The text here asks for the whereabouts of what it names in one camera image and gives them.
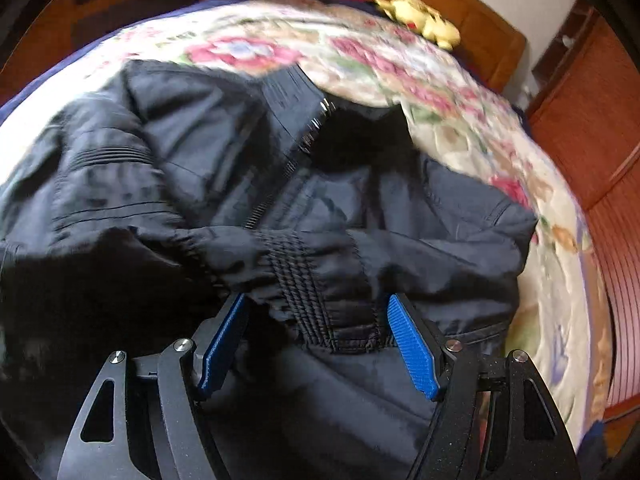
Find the black jacket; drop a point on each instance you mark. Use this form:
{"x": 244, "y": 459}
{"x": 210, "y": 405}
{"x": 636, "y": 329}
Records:
{"x": 143, "y": 205}

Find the yellow plush toy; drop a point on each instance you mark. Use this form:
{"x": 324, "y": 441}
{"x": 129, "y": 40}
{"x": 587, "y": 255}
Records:
{"x": 422, "y": 19}

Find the floral bed blanket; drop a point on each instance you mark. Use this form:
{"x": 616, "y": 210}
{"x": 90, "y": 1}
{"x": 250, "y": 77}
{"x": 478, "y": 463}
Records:
{"x": 562, "y": 320}

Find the wooden desk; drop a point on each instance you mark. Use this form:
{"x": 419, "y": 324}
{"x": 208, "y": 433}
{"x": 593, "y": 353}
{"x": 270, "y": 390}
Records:
{"x": 65, "y": 26}

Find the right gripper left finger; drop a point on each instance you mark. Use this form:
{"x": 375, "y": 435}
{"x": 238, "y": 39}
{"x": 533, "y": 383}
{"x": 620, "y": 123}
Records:
{"x": 139, "y": 419}

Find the wooden louvered wardrobe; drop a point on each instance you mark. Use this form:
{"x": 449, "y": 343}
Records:
{"x": 587, "y": 121}

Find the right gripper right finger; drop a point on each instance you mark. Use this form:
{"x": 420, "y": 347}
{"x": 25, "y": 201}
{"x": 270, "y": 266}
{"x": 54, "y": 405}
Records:
{"x": 494, "y": 418}

